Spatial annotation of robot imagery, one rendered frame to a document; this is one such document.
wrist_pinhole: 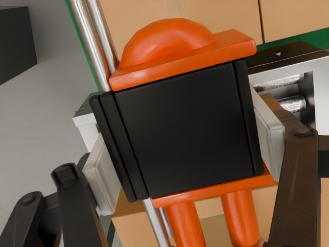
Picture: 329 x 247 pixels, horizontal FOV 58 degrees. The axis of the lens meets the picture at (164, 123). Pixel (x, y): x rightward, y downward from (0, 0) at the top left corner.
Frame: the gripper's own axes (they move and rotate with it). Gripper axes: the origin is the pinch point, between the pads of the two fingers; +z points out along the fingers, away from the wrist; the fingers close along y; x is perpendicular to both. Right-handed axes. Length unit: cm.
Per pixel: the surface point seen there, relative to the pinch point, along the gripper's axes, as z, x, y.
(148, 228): 24.2, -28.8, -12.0
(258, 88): 64, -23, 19
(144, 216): 24.2, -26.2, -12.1
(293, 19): 65, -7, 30
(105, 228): 77, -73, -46
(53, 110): 119, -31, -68
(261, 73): 58, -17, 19
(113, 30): 65, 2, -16
